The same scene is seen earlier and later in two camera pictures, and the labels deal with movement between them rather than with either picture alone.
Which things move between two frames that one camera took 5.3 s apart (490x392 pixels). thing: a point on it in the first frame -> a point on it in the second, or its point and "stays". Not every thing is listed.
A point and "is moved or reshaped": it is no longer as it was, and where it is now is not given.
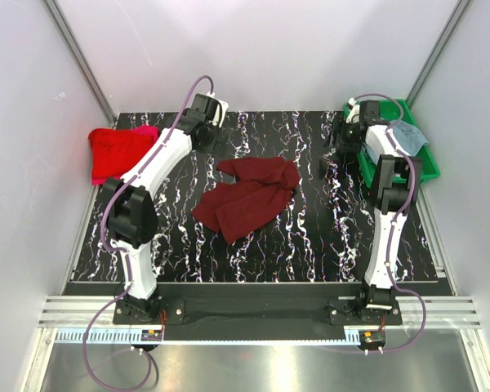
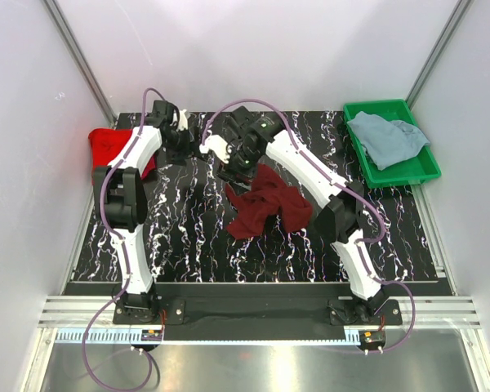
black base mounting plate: [178, 311] stays
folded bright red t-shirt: [113, 152] stays
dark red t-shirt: [243, 210] is moved or reshaped
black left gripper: [211, 146] -> [186, 153]
